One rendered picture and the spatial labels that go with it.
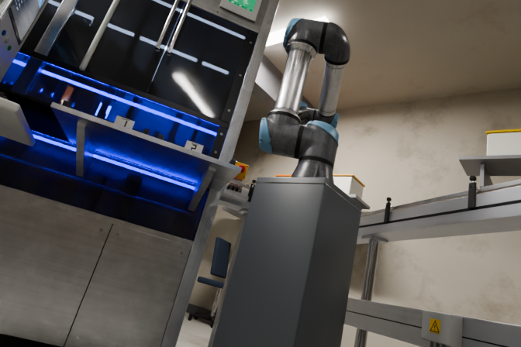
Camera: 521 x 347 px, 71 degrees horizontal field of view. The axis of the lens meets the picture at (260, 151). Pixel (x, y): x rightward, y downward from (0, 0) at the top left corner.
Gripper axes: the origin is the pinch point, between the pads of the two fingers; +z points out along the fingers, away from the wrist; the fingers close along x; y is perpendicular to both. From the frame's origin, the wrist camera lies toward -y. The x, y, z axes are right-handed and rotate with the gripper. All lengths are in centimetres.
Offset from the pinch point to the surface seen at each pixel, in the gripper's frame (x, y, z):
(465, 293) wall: 152, 146, -207
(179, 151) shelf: -2.1, -45.6, -5.8
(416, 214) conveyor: 48, 36, -15
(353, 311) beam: 84, 6, -47
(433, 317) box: 77, 18, 7
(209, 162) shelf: 4.6, -36.2, -8.7
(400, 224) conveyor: 51, 32, -24
